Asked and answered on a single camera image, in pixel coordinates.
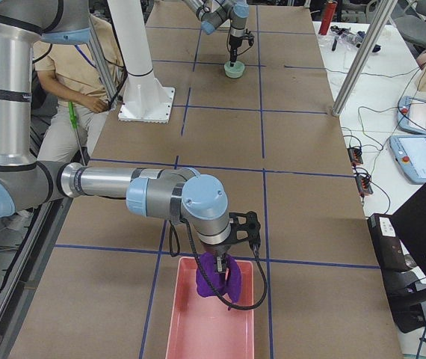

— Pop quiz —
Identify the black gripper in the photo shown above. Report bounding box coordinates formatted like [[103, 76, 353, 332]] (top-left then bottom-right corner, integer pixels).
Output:
[[228, 34, 241, 67], [202, 240, 232, 273]]

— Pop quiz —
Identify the green ceramic bowl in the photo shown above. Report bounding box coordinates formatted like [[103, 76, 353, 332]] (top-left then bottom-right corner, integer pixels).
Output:
[[223, 61, 245, 79]]

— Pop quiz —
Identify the purple cloth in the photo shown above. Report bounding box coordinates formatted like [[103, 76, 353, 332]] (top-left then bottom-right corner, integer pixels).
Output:
[[196, 252, 242, 304]]

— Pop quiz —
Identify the pink plastic bin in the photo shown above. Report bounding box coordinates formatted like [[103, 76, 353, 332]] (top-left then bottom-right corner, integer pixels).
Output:
[[166, 257, 255, 359]]

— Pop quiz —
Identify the red cylinder bottle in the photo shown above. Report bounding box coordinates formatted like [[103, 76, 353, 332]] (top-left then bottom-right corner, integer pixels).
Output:
[[318, 0, 337, 35]]

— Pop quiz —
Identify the clear plastic bag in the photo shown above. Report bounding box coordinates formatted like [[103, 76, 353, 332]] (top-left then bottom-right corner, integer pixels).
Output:
[[330, 25, 365, 50]]

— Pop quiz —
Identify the seated person beige shirt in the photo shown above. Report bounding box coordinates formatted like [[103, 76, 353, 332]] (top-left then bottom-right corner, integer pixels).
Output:
[[33, 16, 126, 165]]

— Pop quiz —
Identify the far teach pendant tablet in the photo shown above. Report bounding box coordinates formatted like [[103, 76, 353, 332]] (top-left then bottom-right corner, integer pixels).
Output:
[[397, 96, 426, 135]]

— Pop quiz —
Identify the teach pendant tablet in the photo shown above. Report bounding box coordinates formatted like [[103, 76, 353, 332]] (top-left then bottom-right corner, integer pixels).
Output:
[[397, 96, 426, 135], [389, 135, 426, 184]]

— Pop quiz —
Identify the black monitor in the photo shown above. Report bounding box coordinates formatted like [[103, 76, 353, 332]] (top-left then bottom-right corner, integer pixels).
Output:
[[367, 183, 426, 333]]

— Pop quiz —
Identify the near teach pendant tablet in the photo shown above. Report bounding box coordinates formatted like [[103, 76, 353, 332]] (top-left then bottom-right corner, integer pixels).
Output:
[[389, 135, 426, 184]]

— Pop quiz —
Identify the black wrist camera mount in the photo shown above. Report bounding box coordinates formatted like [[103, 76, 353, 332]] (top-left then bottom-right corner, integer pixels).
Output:
[[226, 211, 261, 252]]

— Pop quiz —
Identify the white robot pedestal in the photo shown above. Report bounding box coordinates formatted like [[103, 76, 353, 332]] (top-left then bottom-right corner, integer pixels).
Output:
[[108, 0, 175, 123]]

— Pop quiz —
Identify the aluminium frame post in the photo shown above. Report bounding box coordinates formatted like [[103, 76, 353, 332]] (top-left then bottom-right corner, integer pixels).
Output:
[[332, 0, 397, 117]]

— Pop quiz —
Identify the green handled tool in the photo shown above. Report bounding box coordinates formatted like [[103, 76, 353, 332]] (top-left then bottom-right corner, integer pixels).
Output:
[[68, 101, 78, 130]]

